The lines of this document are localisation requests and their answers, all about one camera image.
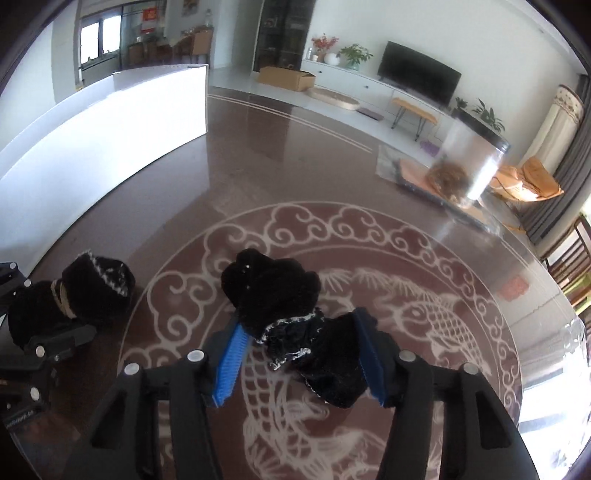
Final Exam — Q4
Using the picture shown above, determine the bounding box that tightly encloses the orange lounge chair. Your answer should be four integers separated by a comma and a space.
489, 157, 564, 203

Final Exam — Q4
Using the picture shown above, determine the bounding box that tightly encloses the red flower vase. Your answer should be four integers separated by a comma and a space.
311, 34, 339, 62

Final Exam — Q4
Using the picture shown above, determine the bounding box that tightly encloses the small wooden bench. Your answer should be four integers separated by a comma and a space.
391, 97, 439, 141

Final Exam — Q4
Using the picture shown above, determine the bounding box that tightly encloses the black velvet scrunchie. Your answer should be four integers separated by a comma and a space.
221, 249, 368, 409

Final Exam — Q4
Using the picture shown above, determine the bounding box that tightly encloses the black flat television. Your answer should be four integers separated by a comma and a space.
378, 41, 462, 106

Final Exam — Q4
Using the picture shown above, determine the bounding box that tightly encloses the green potted plant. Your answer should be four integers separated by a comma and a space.
472, 99, 506, 132
339, 43, 374, 71

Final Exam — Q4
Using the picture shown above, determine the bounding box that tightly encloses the covered standing air conditioner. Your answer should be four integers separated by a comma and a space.
519, 84, 585, 174

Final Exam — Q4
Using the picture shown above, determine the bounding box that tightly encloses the green potted plant right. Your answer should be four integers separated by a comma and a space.
472, 99, 506, 132

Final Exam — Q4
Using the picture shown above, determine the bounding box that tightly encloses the dark glass display cabinet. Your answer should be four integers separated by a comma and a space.
252, 0, 315, 72

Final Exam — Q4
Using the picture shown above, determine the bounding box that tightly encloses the wooden dining chair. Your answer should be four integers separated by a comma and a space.
544, 215, 590, 309

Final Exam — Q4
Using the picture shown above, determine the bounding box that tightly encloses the clear plastic jar black lid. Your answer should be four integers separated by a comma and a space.
427, 110, 510, 208

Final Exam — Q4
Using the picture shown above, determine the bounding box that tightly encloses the brown cardboard box on floor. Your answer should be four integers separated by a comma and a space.
257, 66, 315, 92

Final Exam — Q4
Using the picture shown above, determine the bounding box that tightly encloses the large white cardboard bin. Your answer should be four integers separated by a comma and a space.
1, 64, 208, 273

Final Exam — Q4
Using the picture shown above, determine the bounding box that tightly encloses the grey curtain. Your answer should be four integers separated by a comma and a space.
523, 138, 591, 245

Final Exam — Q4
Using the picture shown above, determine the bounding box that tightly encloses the green potted plant left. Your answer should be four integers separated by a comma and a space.
339, 43, 374, 71

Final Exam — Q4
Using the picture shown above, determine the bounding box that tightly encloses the white low tv cabinet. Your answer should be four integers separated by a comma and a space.
301, 60, 451, 122

